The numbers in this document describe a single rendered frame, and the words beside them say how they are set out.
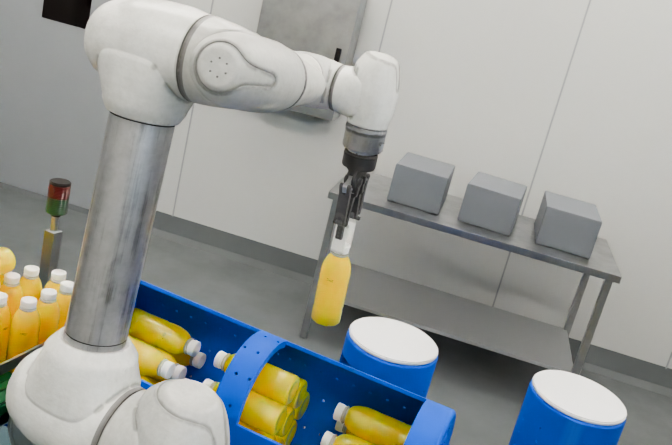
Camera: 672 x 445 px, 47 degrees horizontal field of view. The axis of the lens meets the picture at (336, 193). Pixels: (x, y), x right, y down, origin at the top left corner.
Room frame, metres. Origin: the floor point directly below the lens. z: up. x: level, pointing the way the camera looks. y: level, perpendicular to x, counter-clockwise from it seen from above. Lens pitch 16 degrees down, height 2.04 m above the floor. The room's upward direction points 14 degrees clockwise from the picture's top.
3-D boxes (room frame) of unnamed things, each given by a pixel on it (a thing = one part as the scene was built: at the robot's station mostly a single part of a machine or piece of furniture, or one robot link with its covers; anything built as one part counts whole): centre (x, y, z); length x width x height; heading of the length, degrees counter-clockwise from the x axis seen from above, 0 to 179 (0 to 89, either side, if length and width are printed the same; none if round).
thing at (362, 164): (1.64, -0.03, 1.64); 0.08 x 0.07 x 0.09; 162
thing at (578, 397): (2.07, -0.84, 1.03); 0.28 x 0.28 x 0.01
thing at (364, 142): (1.63, -0.03, 1.71); 0.09 x 0.09 x 0.06
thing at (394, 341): (2.15, -0.28, 1.03); 0.28 x 0.28 x 0.01
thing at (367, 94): (1.63, -0.01, 1.82); 0.13 x 0.11 x 0.16; 70
